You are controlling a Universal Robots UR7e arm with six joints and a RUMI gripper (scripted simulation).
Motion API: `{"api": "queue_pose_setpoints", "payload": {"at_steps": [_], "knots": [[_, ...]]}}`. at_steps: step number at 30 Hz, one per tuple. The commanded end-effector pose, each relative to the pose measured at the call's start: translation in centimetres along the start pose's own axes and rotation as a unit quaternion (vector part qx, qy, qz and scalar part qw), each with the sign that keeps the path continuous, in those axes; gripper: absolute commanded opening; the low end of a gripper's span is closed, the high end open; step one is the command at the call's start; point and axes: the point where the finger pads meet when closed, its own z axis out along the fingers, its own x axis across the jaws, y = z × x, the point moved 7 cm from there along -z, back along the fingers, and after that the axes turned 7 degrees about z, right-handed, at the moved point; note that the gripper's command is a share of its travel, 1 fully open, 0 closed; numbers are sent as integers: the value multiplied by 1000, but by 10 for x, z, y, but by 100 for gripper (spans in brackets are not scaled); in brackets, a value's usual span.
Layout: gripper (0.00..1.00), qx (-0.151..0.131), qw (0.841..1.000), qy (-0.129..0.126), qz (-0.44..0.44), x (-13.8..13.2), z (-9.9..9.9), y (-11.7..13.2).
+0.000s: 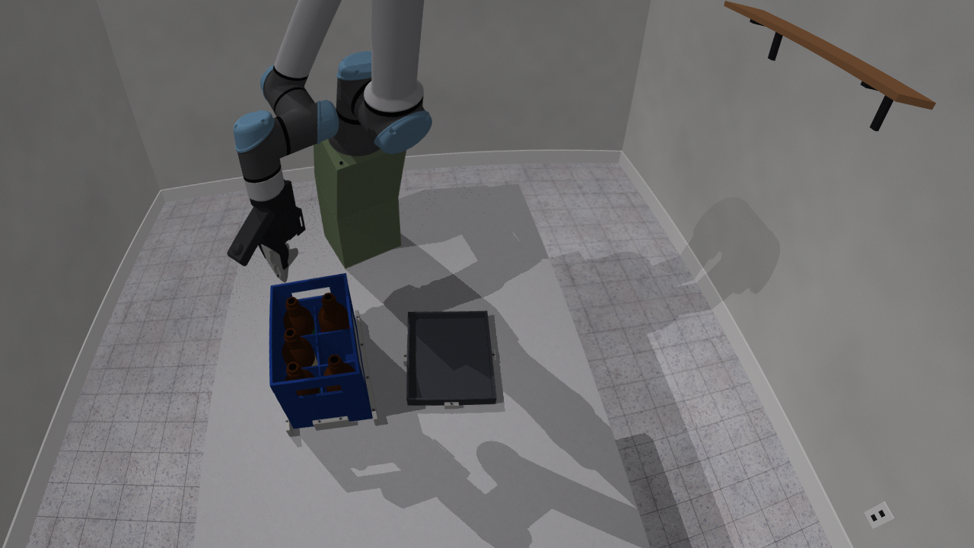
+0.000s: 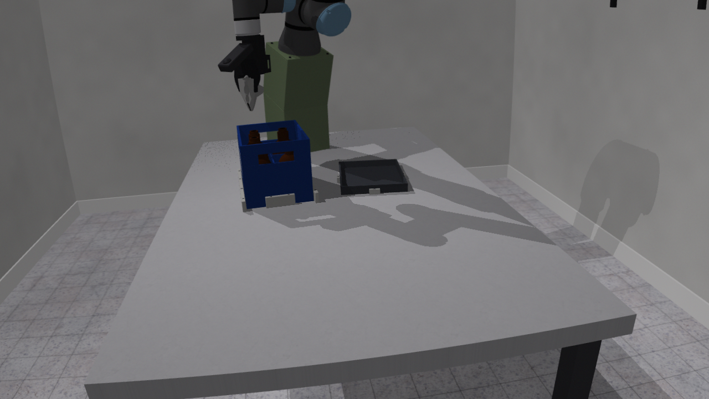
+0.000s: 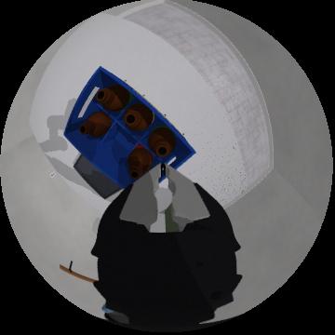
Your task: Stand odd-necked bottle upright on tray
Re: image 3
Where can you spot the blue crate with dividers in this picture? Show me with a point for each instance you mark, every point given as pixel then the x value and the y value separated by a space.
pixel 106 153

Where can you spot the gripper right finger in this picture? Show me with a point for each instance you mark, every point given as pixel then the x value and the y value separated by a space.
pixel 192 203

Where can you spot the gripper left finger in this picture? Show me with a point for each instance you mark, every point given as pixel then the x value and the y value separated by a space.
pixel 135 205

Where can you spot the brown bottle with blue label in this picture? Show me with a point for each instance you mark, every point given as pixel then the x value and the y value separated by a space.
pixel 97 125

